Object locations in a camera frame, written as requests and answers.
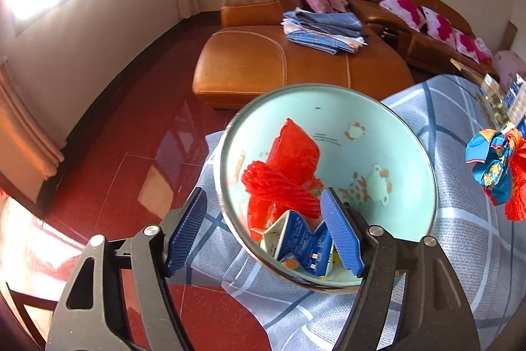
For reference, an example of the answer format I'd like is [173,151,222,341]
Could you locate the folded blue plaid clothes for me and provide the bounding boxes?
[281,8,368,56]

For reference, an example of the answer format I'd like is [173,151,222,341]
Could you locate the dark wooden chair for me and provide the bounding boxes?
[6,281,54,347]

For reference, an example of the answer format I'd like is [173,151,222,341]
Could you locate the mint green trash bin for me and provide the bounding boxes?
[220,85,437,292]

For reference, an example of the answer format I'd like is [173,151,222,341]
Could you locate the brown leather chaise sofa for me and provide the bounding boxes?
[193,0,414,109]

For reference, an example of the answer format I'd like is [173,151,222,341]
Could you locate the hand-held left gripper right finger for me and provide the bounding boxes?
[321,188,481,351]

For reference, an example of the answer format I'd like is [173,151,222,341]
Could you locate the red mesh net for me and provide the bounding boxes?
[242,161,325,218]

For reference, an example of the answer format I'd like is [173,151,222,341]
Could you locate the pink floral cloth bundle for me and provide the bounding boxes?
[474,38,494,64]

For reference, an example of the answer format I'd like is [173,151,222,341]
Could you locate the red crinkled plastic wrapper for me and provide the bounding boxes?
[505,129,526,222]

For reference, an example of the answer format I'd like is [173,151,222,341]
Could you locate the blue snack wrapper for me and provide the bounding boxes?
[465,129,514,206]

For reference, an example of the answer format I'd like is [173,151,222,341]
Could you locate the pale pink cloth cover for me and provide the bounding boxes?
[492,50,526,78]

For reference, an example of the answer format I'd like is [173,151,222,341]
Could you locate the round table with plaid cloth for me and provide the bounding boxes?
[168,75,526,351]

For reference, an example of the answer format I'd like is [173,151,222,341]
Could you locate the beige pleated cloth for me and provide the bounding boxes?
[0,57,65,179]

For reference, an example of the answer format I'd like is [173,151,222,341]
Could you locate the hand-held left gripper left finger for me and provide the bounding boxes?
[45,187,208,351]

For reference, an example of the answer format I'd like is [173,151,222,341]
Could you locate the gold foil wrapper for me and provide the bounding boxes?
[477,92,516,132]

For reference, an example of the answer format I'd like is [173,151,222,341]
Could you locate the tall white carton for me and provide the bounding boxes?
[483,72,526,117]

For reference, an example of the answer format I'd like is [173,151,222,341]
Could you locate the blue milk carton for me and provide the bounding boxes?
[251,210,342,280]

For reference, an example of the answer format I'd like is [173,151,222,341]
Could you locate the red plastic bag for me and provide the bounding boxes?
[247,118,323,230]

